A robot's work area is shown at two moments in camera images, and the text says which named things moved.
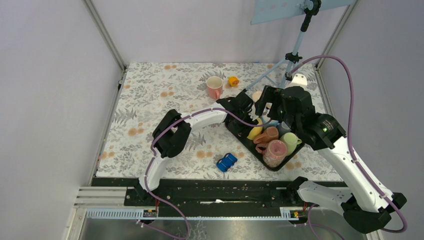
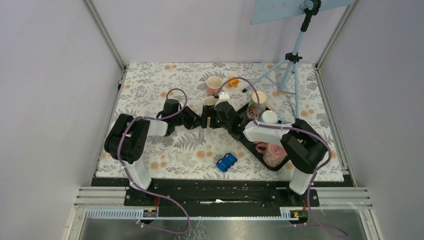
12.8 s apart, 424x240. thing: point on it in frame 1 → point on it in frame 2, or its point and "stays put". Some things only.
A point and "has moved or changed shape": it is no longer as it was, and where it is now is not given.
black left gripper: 246,111 → 193,117
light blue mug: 265,119 stays put
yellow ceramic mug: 256,130 has moved or changed shape
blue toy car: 226,162 stays put
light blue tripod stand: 311,7 stays put
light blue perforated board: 265,10 stays put
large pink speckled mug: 274,152 stays put
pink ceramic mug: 214,85 stays put
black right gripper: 271,95 → 208,111
